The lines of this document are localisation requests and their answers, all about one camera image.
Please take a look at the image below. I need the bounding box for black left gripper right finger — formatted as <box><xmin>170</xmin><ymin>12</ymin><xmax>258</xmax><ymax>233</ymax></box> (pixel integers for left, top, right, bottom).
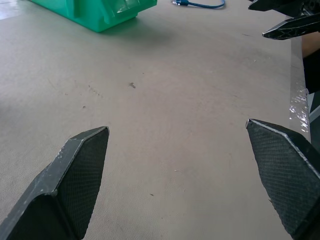
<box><xmin>245</xmin><ymin>118</ymin><xmax>320</xmax><ymax>240</ymax></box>

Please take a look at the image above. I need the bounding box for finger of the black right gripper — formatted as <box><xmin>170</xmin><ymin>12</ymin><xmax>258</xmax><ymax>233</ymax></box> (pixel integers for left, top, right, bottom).
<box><xmin>261</xmin><ymin>14</ymin><xmax>320</xmax><ymax>41</ymax></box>
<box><xmin>247</xmin><ymin>0</ymin><xmax>305</xmax><ymax>13</ymax></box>

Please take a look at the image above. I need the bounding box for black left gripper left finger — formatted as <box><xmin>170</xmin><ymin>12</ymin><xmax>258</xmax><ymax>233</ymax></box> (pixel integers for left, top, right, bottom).
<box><xmin>0</xmin><ymin>125</ymin><xmax>110</xmax><ymax>240</ymax></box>

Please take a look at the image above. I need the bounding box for clear tape strip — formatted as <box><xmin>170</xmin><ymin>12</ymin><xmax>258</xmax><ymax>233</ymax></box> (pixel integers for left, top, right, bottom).
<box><xmin>288</xmin><ymin>37</ymin><xmax>311</xmax><ymax>134</ymax></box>

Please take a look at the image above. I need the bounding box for green plastic bin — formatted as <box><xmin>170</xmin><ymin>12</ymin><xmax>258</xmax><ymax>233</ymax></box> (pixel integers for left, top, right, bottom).
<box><xmin>27</xmin><ymin>0</ymin><xmax>158</xmax><ymax>33</ymax></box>

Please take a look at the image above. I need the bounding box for blue cable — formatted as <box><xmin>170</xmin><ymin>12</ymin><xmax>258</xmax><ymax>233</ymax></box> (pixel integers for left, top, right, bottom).
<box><xmin>170</xmin><ymin>0</ymin><xmax>226</xmax><ymax>9</ymax></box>

